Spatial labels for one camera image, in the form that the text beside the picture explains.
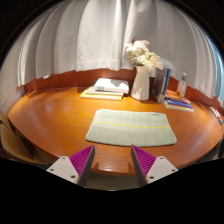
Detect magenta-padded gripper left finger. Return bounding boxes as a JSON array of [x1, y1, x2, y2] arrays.
[[45, 144, 96, 188]]

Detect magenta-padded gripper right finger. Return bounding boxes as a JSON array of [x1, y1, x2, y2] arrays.
[[130, 144, 179, 187]]

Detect pale green towel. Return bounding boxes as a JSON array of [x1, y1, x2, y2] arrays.
[[85, 108, 178, 148]]

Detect wooden chair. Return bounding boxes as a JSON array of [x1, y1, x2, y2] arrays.
[[0, 111, 51, 168]]

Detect flat blue book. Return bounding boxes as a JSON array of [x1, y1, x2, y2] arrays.
[[163, 97, 194, 112]]

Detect flat orange book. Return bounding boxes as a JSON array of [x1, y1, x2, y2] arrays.
[[165, 89, 191, 105]]

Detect thin yellow book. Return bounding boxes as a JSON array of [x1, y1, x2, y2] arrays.
[[79, 90, 124, 101]]

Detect thin grey-green book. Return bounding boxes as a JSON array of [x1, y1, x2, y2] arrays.
[[84, 85, 125, 98]]

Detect upright grey book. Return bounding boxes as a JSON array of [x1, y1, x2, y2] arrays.
[[151, 68, 168, 104]]

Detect white ceramic vase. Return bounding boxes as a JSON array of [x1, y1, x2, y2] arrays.
[[130, 65, 151, 102]]

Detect red and white packet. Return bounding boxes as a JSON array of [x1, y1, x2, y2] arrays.
[[209, 105, 224, 125]]

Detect clear plastic bottle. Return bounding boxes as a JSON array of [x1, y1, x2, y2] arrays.
[[176, 72, 188, 98]]

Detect upright blue book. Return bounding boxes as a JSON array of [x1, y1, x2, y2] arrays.
[[161, 68, 172, 101]]

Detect thick white book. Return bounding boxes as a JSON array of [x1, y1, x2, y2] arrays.
[[93, 77, 130, 95]]

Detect white and pink flowers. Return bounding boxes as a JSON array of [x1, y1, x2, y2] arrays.
[[124, 39, 165, 72]]

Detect white curtain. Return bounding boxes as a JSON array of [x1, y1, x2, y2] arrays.
[[16, 0, 224, 108]]

